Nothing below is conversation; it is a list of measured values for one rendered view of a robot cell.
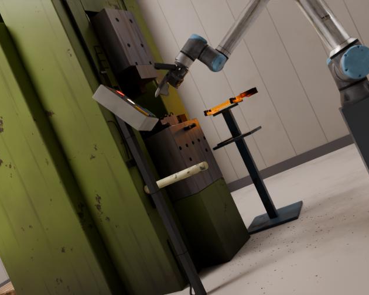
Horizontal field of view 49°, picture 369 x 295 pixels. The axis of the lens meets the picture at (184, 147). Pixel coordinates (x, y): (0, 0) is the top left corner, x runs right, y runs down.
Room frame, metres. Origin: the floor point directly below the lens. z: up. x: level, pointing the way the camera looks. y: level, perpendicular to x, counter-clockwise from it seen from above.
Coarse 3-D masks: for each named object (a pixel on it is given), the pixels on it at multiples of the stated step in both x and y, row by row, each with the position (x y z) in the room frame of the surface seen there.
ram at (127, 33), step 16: (96, 16) 2.57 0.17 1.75; (112, 16) 2.56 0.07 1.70; (128, 16) 2.71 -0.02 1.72; (96, 32) 2.59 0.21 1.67; (112, 32) 2.53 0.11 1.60; (128, 32) 2.64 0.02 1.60; (112, 48) 2.56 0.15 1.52; (128, 48) 2.57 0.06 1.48; (144, 48) 2.72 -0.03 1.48; (112, 64) 2.59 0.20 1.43; (128, 64) 2.53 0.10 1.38; (144, 64) 2.65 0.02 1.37
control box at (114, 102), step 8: (104, 88) 1.96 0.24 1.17; (112, 88) 2.14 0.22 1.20; (96, 96) 1.96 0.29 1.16; (104, 96) 1.96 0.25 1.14; (112, 96) 1.95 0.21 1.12; (120, 96) 2.02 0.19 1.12; (104, 104) 1.96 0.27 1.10; (112, 104) 1.96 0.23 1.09; (120, 104) 1.95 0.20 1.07; (128, 104) 1.95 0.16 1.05; (136, 104) 2.19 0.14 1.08; (120, 112) 1.95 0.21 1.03; (128, 112) 1.95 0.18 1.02; (136, 112) 1.94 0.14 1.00; (128, 120) 1.95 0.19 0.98; (136, 120) 1.95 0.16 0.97; (144, 120) 1.94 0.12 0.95; (152, 120) 2.11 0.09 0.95; (136, 128) 1.95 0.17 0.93; (144, 128) 2.06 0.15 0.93; (152, 128) 2.27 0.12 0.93
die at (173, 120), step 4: (164, 116) 2.66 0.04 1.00; (168, 116) 2.65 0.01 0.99; (172, 116) 2.69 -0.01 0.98; (160, 120) 2.57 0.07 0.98; (164, 120) 2.60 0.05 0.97; (168, 120) 2.64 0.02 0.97; (172, 120) 2.68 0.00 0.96; (176, 120) 2.72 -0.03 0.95; (156, 124) 2.58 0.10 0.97; (160, 124) 2.57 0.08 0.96; (172, 124) 2.66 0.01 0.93; (176, 124) 2.70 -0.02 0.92; (140, 132) 2.66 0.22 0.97; (144, 132) 2.64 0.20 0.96
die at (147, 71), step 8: (152, 64) 2.73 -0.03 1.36; (128, 72) 2.60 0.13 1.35; (136, 72) 2.57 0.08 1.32; (144, 72) 2.62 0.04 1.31; (152, 72) 2.70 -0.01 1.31; (120, 80) 2.65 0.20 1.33; (128, 80) 2.61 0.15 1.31; (136, 80) 2.58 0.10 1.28; (144, 80) 2.65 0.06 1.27; (128, 88) 2.68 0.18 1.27
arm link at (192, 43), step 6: (192, 36) 2.03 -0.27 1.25; (198, 36) 2.02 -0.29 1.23; (186, 42) 2.05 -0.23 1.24; (192, 42) 2.03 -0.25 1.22; (198, 42) 2.02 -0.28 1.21; (204, 42) 2.04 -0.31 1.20; (186, 48) 2.03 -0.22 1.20; (192, 48) 2.03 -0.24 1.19; (198, 48) 2.02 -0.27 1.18; (186, 54) 2.03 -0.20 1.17; (192, 54) 2.03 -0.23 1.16; (198, 54) 2.03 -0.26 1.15; (192, 60) 2.05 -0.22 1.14
